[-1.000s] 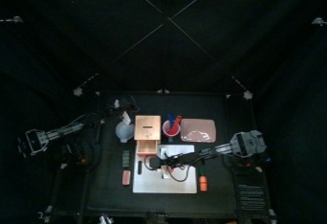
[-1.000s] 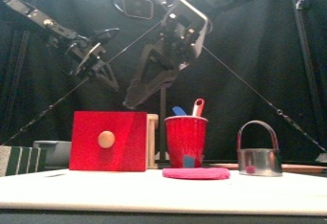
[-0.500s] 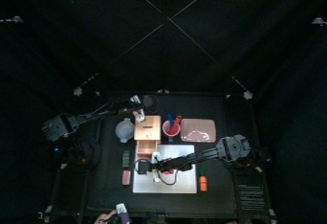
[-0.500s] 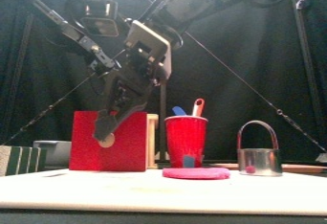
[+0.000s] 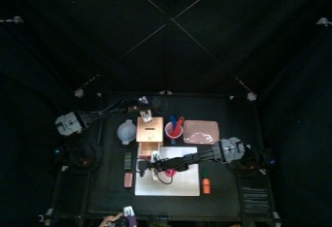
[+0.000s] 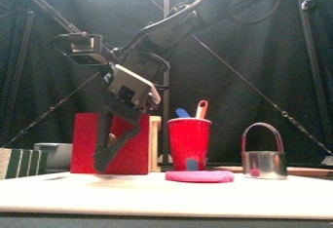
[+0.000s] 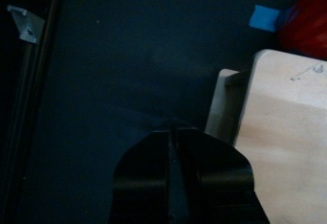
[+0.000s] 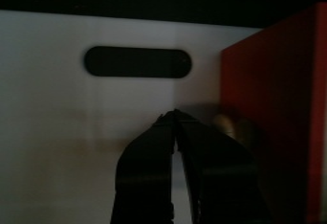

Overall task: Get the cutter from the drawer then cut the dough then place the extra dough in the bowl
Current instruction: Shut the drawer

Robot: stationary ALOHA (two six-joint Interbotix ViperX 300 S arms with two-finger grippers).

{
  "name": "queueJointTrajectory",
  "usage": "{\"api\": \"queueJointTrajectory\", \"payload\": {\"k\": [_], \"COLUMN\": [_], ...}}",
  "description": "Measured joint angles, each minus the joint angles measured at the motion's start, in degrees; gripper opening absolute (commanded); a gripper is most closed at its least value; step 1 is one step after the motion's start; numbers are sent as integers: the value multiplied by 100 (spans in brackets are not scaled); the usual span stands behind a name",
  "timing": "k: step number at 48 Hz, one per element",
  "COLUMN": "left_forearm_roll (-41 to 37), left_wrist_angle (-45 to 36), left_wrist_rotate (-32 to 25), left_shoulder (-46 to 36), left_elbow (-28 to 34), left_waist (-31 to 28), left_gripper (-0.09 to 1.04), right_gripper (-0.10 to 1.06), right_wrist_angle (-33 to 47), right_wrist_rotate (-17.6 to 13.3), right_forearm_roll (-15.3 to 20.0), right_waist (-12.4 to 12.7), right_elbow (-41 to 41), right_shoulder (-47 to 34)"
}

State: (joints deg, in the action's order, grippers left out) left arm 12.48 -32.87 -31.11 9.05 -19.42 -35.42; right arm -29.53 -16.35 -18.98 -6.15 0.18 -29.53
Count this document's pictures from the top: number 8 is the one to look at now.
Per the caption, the wooden drawer with knob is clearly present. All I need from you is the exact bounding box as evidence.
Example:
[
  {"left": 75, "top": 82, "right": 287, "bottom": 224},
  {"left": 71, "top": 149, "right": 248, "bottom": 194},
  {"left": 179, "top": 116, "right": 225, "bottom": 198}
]
[{"left": 211, "top": 1, "right": 327, "bottom": 224}]

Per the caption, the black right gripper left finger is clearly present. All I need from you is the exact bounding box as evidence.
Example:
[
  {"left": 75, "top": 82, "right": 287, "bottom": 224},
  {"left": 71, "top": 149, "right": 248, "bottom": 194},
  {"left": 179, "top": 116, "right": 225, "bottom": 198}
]
[{"left": 108, "top": 109, "right": 177, "bottom": 224}]

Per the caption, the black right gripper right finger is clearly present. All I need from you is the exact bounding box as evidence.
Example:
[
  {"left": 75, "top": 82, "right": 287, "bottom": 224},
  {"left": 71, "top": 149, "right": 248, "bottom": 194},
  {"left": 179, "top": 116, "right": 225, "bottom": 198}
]
[{"left": 173, "top": 107, "right": 275, "bottom": 224}]

